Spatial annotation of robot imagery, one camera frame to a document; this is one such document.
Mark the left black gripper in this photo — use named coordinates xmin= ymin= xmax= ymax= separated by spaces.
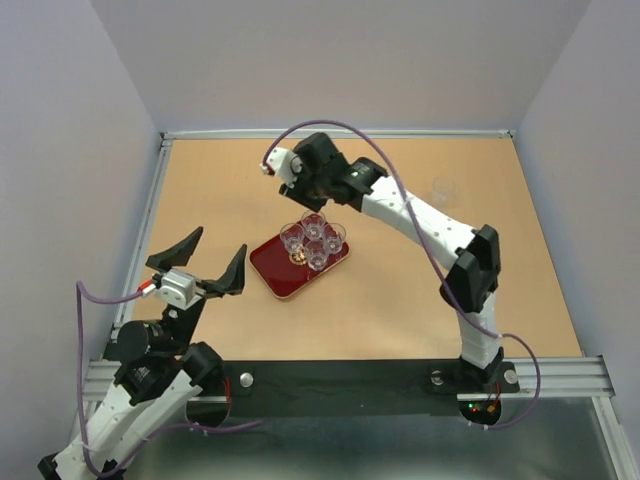
xmin=151 ymin=224 xmax=249 ymax=353

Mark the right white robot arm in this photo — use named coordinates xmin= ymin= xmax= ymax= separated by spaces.
xmin=261 ymin=133 xmax=504 ymax=393

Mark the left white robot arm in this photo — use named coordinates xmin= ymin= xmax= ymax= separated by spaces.
xmin=38 ymin=227 xmax=247 ymax=479

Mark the red lacquer tray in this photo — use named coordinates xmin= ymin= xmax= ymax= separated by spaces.
xmin=249 ymin=231 xmax=350 ymax=300

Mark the clear glass right group back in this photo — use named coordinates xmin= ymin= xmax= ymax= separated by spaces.
xmin=431 ymin=177 xmax=456 ymax=208

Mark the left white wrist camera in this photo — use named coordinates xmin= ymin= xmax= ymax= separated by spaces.
xmin=139 ymin=269 xmax=198 ymax=310

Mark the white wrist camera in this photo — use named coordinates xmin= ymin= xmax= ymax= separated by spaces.
xmin=139 ymin=269 xmax=198 ymax=310
xmin=260 ymin=147 xmax=303 ymax=183

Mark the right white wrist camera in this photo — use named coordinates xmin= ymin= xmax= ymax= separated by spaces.
xmin=260 ymin=147 xmax=303 ymax=183

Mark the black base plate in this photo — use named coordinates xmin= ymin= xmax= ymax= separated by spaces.
xmin=223 ymin=358 xmax=520 ymax=420

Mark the aluminium table frame rail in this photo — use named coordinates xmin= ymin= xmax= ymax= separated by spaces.
xmin=59 ymin=128 xmax=621 ymax=480

